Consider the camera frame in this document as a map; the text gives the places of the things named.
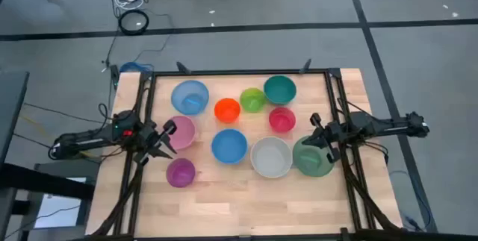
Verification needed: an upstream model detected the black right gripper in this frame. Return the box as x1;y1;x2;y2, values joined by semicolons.
301;113;347;148

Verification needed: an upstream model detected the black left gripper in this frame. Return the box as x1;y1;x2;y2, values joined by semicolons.
132;121;178;166

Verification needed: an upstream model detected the large sage green bowl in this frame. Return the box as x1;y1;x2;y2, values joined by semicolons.
291;134;336;178

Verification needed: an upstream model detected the pink bowl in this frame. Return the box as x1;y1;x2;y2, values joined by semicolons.
167;115;197;151

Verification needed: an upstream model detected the small purple bowl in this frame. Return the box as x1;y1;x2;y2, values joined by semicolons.
165;157;197;189

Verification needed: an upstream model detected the small red bowl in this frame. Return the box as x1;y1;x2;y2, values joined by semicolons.
268;106;297;134

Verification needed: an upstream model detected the large white bowl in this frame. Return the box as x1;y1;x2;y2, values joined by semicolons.
249;136;294;179

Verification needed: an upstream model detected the teal bowl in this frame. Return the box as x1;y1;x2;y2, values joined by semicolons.
263;75;298;106

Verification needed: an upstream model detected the large light blue translucent bowl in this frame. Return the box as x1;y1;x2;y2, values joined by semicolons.
170;79;211;116

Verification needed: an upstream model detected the solid blue bowl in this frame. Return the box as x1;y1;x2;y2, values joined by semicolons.
211;128;249;165

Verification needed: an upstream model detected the small lime green bowl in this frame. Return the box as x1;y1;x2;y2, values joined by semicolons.
239;87;267;114

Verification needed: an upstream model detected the small orange bowl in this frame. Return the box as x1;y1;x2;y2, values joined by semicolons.
214;97;242;124

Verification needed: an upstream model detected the white panel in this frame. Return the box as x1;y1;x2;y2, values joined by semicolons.
33;194;89;231

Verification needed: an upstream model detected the black side beam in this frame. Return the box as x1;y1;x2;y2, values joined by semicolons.
0;162;96;201

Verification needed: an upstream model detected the dark grey side table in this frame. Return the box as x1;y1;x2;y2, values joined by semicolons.
0;69;31;167

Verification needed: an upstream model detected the blue cable bundle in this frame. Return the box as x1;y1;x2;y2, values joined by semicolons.
119;60;155;74

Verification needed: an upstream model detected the black aluminium table frame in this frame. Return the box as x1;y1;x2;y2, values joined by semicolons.
87;58;404;241

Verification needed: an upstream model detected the long black floor cable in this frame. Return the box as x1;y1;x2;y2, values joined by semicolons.
100;9;176;70

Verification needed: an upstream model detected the yellow cable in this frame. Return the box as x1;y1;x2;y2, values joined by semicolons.
18;116;53;141

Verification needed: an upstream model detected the thin blue floor cable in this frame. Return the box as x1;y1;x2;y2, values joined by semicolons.
388;169;434;233

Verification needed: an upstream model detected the black coiled cable ring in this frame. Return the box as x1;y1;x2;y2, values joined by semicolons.
117;9;150;36

